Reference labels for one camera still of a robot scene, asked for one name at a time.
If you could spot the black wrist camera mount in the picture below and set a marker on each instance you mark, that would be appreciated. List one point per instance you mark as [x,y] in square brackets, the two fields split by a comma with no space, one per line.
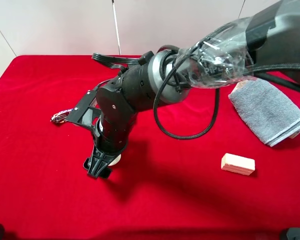
[85,112]

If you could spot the chocolate bar wrapper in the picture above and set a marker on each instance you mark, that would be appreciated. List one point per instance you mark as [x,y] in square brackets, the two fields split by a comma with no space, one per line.
[60,117]

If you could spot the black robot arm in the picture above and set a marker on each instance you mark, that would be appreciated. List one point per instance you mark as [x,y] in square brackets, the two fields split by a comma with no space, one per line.
[250,46]

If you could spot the grey folded towel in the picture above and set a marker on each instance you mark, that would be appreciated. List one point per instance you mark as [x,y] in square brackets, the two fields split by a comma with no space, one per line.
[266,110]

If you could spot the beige wooden block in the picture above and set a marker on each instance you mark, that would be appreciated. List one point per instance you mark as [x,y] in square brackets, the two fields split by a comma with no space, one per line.
[238,164]

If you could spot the white duck figurine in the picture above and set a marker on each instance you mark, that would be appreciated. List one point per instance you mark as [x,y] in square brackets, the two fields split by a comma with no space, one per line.
[115,161]

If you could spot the red table cloth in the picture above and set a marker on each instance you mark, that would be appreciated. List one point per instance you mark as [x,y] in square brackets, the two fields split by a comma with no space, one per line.
[162,188]

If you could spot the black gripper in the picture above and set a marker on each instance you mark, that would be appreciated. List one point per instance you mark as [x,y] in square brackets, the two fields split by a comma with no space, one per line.
[110,139]

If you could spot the white pole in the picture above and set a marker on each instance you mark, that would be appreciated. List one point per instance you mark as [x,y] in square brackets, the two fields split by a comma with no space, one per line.
[116,26]

